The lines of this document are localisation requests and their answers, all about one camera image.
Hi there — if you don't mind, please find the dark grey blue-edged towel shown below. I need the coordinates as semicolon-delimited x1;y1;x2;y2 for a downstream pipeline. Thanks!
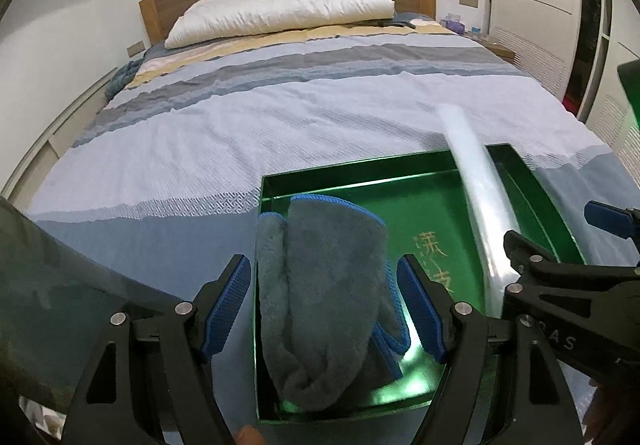
255;194;411;411

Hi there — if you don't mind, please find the white pillow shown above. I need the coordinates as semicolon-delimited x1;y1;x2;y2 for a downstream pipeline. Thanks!
165;0;395;49

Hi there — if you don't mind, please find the purple tissue box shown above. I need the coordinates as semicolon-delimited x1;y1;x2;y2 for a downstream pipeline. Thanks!
440;13;465;36

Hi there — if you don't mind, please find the clear plastic bag roll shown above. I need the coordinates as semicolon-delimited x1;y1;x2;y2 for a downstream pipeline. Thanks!
436;104;520;317

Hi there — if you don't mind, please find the green-lit tracker mount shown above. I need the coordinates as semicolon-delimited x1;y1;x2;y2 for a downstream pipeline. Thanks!
617;60;640;124

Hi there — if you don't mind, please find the striped bed cover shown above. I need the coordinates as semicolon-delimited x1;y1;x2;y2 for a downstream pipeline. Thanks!
27;28;639;298

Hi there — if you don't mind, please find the green rectangular tray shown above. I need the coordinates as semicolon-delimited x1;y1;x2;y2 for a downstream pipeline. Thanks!
254;144;584;425

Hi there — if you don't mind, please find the wooden nightstand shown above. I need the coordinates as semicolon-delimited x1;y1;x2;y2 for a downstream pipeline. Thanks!
477;40;515;63

